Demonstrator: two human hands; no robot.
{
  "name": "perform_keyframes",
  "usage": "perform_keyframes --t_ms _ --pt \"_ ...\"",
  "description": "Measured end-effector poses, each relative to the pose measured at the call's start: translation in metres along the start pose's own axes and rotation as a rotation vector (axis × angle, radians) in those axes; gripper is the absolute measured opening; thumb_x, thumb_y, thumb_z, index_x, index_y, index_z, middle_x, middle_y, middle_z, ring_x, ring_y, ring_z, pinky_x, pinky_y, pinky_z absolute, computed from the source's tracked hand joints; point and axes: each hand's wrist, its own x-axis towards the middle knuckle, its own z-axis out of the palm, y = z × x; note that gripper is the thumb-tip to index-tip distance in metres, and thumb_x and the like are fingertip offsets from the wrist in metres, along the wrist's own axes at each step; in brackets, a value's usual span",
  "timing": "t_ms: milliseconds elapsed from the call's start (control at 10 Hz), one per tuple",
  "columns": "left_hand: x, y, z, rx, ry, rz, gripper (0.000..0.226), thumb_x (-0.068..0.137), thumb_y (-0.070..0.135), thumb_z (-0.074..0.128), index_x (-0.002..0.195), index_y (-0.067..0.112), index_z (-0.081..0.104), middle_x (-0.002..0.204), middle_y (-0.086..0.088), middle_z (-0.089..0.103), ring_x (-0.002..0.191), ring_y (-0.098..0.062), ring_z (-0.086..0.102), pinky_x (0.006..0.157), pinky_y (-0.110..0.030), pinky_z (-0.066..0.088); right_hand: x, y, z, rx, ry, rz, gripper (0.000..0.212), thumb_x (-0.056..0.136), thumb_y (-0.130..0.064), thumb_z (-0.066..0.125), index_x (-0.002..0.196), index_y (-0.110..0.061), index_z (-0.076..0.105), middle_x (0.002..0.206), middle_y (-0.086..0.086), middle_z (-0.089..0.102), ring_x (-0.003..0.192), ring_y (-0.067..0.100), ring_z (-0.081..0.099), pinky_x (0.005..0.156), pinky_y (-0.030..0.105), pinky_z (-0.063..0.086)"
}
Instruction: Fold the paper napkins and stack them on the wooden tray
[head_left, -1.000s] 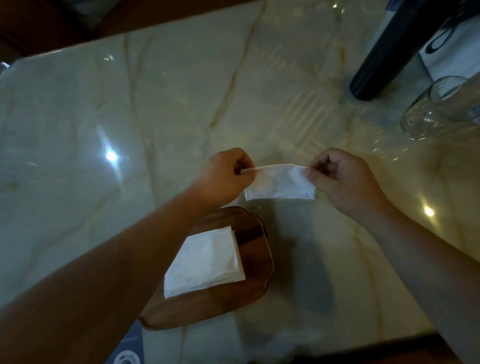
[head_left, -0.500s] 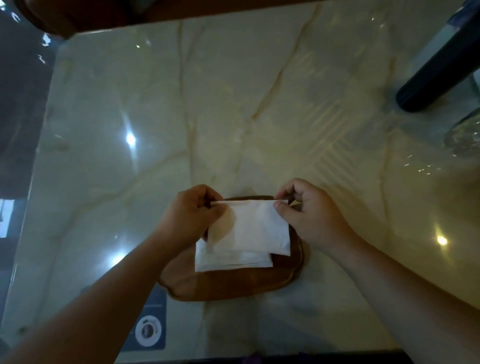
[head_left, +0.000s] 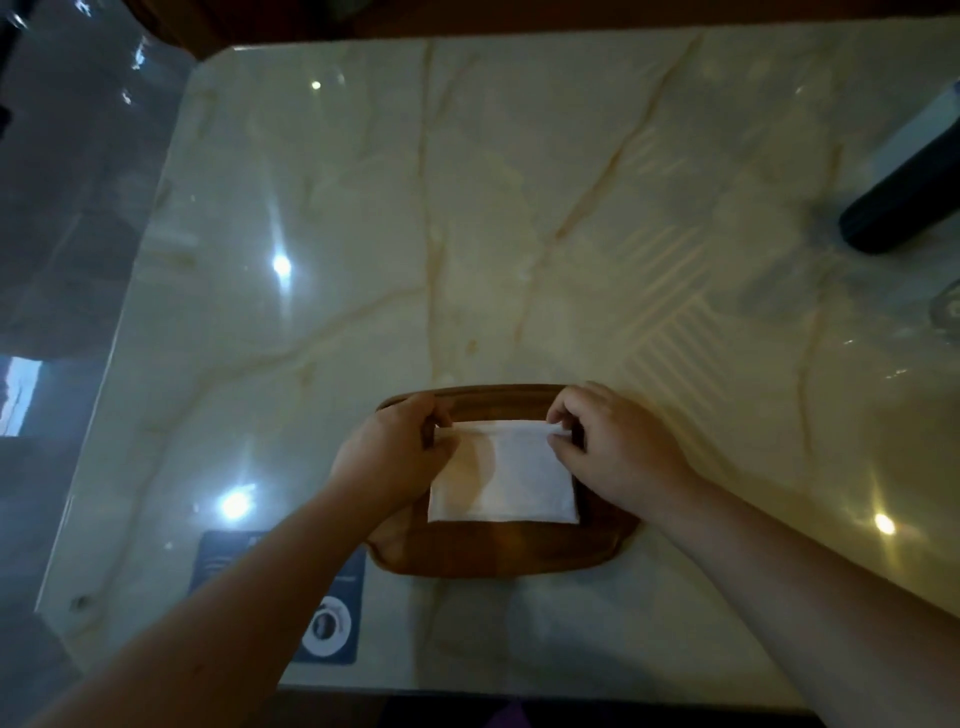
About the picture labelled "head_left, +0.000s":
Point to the person's left forearm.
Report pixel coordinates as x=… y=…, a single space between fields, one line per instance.
x=217 y=622

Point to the person's right hand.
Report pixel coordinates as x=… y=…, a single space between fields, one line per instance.
x=622 y=450

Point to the blue printed sticker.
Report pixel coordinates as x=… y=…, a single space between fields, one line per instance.
x=337 y=615

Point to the brown wooden tray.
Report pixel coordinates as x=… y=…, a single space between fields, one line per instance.
x=502 y=547

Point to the white napkin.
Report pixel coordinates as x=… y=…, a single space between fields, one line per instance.
x=504 y=474

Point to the person's left fingers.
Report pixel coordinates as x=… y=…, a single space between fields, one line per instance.
x=439 y=424

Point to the dark cylindrical case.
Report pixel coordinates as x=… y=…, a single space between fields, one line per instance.
x=904 y=202

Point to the person's right forearm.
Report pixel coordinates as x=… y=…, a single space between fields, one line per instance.
x=810 y=600

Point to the person's left hand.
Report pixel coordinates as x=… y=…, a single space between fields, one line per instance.
x=386 y=461

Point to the clear glass object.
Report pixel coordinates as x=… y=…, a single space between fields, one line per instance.
x=946 y=304

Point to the person's right thumb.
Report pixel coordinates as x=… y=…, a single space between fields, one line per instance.
x=566 y=448

